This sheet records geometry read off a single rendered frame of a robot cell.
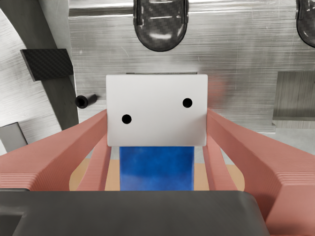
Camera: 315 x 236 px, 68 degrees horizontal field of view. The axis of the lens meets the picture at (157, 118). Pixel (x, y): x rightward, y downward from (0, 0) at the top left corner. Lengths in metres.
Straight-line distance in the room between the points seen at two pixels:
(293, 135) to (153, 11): 0.20
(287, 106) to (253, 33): 0.07
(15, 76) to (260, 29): 0.22
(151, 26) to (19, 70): 0.14
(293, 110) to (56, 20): 0.26
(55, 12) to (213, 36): 0.19
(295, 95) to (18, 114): 0.26
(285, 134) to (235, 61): 0.14
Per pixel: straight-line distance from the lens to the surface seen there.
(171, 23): 0.18
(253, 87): 0.18
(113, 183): 0.33
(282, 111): 0.22
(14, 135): 0.27
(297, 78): 0.22
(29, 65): 0.25
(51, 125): 0.26
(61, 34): 0.30
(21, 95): 0.27
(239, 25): 0.18
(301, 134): 0.30
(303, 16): 0.19
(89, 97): 0.18
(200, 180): 0.31
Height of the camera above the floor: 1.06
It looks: 73 degrees down
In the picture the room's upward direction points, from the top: 152 degrees counter-clockwise
